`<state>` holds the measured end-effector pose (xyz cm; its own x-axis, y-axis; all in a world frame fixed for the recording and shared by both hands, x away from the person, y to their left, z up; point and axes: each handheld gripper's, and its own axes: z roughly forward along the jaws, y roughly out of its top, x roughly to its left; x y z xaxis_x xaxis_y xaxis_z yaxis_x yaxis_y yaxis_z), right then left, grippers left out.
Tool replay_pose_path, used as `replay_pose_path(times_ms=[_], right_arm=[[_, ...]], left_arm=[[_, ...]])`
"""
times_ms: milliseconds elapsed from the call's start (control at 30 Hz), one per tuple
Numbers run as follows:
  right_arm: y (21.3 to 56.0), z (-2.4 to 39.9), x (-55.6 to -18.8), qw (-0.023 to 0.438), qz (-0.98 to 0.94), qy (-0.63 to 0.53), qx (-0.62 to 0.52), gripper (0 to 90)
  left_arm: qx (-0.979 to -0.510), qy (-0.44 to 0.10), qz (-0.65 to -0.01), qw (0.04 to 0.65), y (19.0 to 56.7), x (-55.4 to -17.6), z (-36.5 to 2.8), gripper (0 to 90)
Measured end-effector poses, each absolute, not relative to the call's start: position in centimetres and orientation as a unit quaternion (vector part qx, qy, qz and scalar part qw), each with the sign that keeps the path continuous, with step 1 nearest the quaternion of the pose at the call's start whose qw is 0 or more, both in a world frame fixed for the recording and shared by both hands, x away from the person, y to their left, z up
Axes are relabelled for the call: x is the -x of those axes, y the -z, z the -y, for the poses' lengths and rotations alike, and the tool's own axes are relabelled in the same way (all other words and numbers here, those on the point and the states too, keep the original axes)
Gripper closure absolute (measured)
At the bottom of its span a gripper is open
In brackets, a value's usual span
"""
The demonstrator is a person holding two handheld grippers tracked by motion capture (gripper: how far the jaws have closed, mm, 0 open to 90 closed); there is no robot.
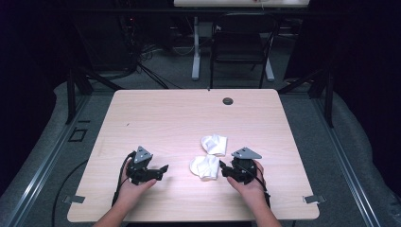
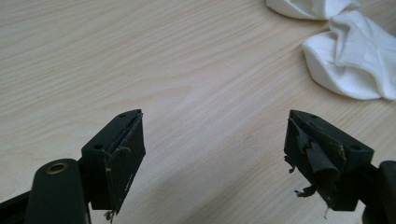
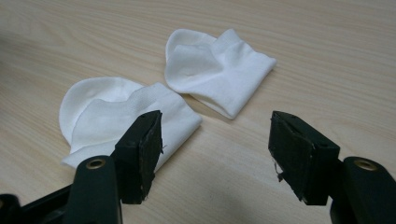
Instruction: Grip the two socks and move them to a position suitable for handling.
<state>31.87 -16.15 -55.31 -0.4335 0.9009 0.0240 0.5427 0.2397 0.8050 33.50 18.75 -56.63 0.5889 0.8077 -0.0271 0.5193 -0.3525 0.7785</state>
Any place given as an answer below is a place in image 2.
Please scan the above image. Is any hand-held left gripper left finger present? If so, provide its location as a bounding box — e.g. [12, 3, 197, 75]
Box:
[80, 108, 147, 216]

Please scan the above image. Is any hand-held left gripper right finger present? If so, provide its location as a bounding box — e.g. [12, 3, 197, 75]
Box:
[283, 109, 375, 213]

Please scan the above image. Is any white sock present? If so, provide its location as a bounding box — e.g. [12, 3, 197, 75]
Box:
[265, 0, 396, 102]

